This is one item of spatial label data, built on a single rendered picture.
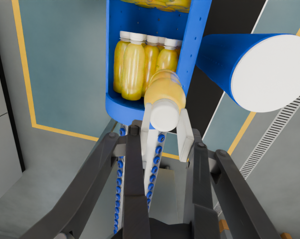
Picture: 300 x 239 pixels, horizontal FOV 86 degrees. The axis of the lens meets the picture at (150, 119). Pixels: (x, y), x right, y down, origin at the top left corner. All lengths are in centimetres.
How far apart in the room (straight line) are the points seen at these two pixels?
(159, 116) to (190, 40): 29
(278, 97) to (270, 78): 9
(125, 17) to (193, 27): 28
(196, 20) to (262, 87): 39
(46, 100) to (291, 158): 305
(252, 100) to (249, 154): 169
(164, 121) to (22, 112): 237
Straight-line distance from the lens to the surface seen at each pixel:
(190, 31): 45
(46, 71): 208
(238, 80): 69
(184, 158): 17
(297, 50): 76
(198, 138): 17
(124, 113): 48
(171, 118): 21
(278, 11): 190
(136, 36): 52
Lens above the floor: 165
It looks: 62 degrees down
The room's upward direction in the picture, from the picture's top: 171 degrees counter-clockwise
